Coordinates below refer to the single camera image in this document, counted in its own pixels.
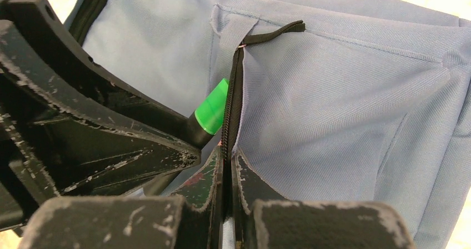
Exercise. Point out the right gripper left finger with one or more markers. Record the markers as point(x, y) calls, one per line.
point(190, 217)

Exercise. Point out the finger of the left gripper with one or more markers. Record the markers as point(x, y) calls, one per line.
point(55, 46)
point(57, 142)

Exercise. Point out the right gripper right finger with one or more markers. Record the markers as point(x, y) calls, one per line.
point(263, 218)

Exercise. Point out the green highlighter pen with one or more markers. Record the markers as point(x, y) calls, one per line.
point(202, 128)

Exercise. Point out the blue student backpack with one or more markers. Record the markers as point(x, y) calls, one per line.
point(370, 102)

